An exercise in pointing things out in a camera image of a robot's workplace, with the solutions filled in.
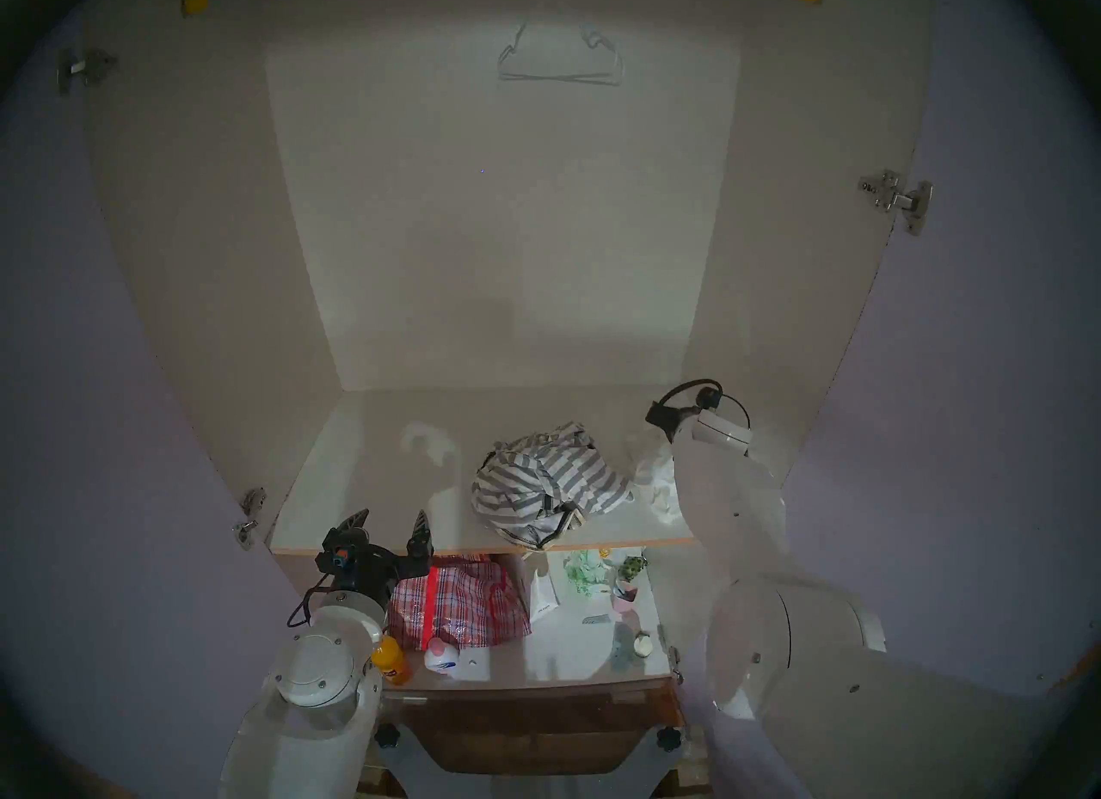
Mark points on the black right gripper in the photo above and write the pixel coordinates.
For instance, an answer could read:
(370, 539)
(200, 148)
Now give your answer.
(667, 419)

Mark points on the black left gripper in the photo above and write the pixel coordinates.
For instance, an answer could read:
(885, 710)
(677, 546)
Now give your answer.
(365, 565)

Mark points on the grey white striped top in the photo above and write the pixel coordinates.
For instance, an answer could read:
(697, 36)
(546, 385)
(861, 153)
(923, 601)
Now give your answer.
(559, 470)

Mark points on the dark brown striped top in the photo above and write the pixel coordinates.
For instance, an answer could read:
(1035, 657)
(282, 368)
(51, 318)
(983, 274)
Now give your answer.
(550, 520)

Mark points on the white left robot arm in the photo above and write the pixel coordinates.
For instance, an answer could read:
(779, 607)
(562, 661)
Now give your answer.
(314, 677)

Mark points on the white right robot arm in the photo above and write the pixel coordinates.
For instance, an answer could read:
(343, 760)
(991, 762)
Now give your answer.
(731, 505)

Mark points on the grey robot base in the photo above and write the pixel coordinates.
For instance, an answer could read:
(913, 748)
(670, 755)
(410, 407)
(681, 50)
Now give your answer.
(533, 787)

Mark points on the red plaid bag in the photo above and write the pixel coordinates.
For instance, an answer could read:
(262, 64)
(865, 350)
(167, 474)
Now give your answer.
(456, 604)

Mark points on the orange bottle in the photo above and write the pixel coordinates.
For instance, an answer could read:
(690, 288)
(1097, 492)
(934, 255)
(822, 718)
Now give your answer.
(391, 661)

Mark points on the white bottle pink cap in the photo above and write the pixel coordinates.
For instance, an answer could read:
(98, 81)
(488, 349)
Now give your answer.
(441, 658)

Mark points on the metal door hinge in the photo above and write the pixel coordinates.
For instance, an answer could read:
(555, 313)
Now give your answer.
(899, 199)
(249, 513)
(82, 69)

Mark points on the small potted cactus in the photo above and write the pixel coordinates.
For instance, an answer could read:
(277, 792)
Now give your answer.
(632, 567)

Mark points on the white paper carton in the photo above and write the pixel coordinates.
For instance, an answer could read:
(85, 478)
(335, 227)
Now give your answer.
(544, 595)

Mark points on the green patterned package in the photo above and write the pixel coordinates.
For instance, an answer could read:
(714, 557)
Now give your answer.
(587, 574)

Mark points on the pink cup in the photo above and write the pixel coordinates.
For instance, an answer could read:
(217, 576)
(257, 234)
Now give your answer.
(625, 599)

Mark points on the black knob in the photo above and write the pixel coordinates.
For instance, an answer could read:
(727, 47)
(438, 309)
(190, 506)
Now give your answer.
(670, 738)
(388, 736)

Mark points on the brown wooden cabinet front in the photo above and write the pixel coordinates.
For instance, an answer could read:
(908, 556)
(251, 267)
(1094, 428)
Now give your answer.
(533, 720)

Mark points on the small metal cabinet hinge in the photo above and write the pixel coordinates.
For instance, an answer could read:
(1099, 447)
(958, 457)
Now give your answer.
(675, 666)

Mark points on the purple wardrobe door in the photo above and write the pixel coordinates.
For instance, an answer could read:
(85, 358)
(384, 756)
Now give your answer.
(972, 427)
(86, 393)

